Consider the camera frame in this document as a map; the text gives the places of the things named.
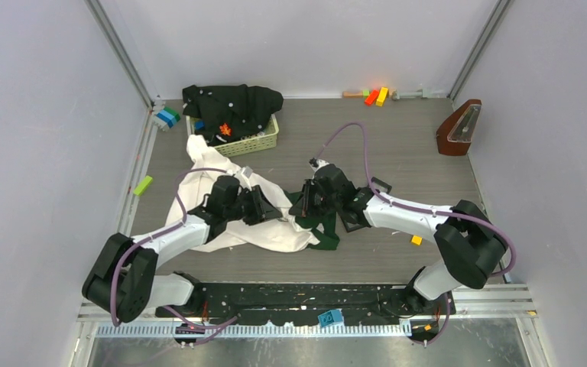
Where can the wooden block at wall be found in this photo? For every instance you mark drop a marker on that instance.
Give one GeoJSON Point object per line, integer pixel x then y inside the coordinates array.
{"type": "Point", "coordinates": [353, 94]}

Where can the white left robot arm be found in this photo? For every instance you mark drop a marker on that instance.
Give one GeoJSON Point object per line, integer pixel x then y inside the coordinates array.
{"type": "Point", "coordinates": [123, 280]}

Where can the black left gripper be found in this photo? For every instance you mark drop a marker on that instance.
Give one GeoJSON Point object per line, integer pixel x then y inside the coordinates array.
{"type": "Point", "coordinates": [262, 210]}

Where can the brown wooden metronome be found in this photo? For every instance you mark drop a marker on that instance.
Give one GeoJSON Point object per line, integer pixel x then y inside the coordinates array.
{"type": "Point", "coordinates": [454, 136]}

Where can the black garment in basket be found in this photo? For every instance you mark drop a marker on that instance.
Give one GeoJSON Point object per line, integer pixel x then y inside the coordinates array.
{"type": "Point", "coordinates": [252, 103]}

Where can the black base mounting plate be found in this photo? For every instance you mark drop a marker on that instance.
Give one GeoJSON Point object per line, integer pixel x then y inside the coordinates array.
{"type": "Point", "coordinates": [255, 304]}

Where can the black square display box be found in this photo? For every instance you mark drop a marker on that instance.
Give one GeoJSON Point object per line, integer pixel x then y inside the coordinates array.
{"type": "Point", "coordinates": [381, 186]}
{"type": "Point", "coordinates": [353, 221]}

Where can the lime green block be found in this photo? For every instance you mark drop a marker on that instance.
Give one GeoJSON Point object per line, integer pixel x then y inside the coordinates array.
{"type": "Point", "coordinates": [143, 184]}

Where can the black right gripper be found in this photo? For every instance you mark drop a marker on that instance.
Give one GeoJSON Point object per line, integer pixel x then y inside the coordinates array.
{"type": "Point", "coordinates": [301, 208]}

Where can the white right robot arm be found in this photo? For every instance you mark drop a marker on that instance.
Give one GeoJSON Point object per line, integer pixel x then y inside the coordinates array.
{"type": "Point", "coordinates": [470, 249]}

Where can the yellow block on table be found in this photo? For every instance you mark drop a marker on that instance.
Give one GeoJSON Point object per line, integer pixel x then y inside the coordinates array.
{"type": "Point", "coordinates": [416, 240]}

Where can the teal block on rail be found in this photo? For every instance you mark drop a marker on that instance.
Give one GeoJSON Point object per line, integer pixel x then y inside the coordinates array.
{"type": "Point", "coordinates": [330, 318]}

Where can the yellow block at wall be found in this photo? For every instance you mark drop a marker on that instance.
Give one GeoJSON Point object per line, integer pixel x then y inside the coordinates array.
{"type": "Point", "coordinates": [382, 96]}

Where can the blue and green block stack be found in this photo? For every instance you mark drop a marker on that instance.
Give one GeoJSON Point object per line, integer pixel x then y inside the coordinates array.
{"type": "Point", "coordinates": [166, 118]}

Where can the white and green t-shirt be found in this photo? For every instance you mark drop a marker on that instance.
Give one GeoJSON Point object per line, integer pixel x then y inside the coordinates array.
{"type": "Point", "coordinates": [287, 234]}

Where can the orange block at wall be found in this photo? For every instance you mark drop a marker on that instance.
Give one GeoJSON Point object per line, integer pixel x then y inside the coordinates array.
{"type": "Point", "coordinates": [372, 97]}

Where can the yellow-green perforated basket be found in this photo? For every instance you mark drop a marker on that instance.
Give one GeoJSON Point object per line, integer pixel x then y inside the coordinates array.
{"type": "Point", "coordinates": [248, 142]}

